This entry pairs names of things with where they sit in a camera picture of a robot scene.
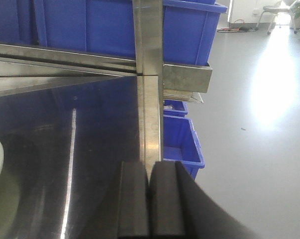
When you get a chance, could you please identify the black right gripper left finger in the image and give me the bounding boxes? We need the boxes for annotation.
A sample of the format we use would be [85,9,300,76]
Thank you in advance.
[117,162,149,239]

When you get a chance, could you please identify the stainless steel shelf rack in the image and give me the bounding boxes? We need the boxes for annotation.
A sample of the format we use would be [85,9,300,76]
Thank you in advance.
[0,0,207,239]

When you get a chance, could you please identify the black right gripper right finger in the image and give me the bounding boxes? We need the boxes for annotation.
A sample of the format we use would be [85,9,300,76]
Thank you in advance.
[150,161,255,239]

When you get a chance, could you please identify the metal chair frame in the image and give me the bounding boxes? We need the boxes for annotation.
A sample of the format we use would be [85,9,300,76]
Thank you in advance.
[255,0,292,35]

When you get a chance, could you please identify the small blue bin behind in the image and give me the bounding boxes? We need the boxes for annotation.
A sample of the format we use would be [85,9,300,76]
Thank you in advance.
[163,100,188,117]

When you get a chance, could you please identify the blue bin on floor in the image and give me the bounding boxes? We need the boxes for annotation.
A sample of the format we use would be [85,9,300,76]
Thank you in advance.
[164,115,205,179]

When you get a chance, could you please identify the orange cable on floor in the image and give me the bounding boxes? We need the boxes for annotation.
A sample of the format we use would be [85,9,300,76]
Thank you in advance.
[216,19,257,33]

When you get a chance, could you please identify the large blue plastic bin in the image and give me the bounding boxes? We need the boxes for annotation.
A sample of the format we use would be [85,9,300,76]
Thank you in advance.
[0,0,227,65]

